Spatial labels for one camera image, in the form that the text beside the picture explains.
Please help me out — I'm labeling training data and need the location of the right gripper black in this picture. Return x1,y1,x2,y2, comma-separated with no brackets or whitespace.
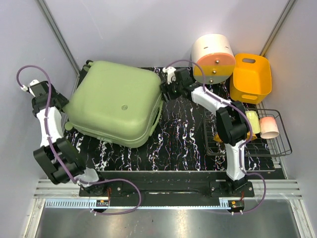
158,78,182,103

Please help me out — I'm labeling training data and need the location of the green hard-shell suitcase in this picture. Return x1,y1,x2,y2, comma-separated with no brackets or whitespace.
63,60,163,148

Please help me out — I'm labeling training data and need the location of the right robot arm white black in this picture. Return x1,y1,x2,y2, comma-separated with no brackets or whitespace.
160,66,251,197

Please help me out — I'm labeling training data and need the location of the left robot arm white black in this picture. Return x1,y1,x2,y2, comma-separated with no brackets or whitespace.
28,80,107,196

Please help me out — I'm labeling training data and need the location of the white cylindrical drawer cabinet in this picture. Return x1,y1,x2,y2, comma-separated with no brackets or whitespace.
191,34,236,84

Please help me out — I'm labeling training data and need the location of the yellow plate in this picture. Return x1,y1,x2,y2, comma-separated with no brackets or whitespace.
213,134,222,143

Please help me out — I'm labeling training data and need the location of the orange plastic basket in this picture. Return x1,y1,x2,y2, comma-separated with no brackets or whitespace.
229,53,272,104

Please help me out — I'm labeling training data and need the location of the pink white cup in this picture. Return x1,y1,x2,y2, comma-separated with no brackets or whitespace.
259,117,279,139

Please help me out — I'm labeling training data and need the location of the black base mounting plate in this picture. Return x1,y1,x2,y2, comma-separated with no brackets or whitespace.
79,171,255,198

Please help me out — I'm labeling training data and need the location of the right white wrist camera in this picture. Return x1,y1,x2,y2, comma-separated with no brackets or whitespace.
162,66,176,85

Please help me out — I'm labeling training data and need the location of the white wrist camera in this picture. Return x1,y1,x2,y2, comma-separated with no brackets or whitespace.
20,79,40,97
162,66,176,85

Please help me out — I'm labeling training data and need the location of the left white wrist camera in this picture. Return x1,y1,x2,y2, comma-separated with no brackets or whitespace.
20,79,40,97

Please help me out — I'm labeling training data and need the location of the black wire rack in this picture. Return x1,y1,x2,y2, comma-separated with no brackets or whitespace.
204,108,292,158

